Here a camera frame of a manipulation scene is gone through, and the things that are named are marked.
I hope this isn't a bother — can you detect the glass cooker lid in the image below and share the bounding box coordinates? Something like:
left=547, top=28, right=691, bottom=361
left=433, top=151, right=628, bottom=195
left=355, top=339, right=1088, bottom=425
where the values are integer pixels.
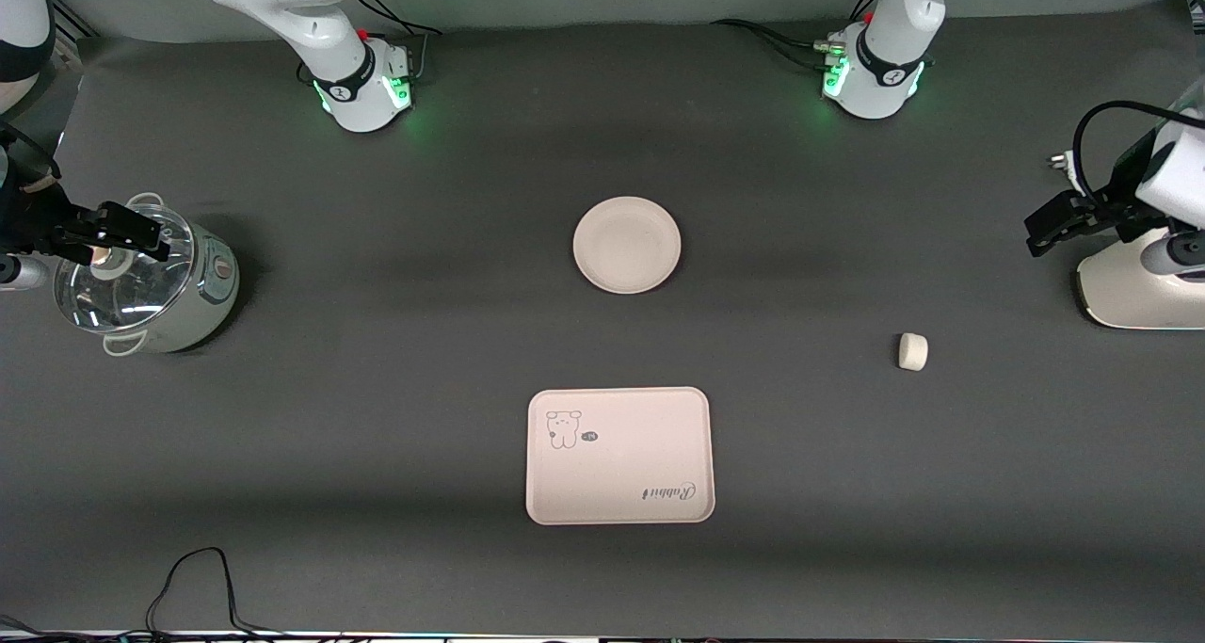
left=55, top=202, right=196, bottom=333

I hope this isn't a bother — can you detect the black right arm base cable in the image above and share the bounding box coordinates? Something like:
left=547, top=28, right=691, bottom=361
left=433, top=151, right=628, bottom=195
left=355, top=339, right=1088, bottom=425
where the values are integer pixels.
left=353, top=0, right=443, bottom=85

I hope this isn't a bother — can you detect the looped black cable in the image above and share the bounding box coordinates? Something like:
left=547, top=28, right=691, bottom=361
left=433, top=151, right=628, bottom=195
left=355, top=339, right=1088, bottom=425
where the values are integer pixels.
left=141, top=546, right=312, bottom=641

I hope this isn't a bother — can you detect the black cable along table edge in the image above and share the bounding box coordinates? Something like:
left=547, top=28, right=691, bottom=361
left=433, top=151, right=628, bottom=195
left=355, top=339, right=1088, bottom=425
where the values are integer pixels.
left=0, top=613, right=144, bottom=643

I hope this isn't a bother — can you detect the black left arm base cable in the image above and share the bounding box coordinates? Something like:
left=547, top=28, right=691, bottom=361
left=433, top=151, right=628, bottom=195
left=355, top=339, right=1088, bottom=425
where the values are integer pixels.
left=711, top=17, right=845, bottom=72

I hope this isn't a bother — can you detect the white tray with rabbit print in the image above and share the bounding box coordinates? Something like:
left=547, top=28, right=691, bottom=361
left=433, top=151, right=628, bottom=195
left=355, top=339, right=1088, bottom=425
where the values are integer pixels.
left=525, top=386, right=716, bottom=527

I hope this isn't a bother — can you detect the white toaster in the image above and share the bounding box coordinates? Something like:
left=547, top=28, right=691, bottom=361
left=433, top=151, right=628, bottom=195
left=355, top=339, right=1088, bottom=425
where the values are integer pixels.
left=1075, top=227, right=1205, bottom=331

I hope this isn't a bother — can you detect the pale green electric cooker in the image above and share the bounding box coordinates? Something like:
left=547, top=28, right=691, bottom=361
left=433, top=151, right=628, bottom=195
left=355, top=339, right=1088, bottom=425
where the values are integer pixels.
left=55, top=193, right=240, bottom=356

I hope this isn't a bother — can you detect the black arm base cable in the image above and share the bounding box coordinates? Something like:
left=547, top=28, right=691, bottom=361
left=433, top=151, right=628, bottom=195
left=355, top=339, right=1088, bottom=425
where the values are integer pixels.
left=353, top=0, right=443, bottom=85
left=711, top=17, right=845, bottom=72

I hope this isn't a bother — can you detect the round white plate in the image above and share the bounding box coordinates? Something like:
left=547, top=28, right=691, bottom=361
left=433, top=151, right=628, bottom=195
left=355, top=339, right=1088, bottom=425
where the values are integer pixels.
left=572, top=196, right=683, bottom=296

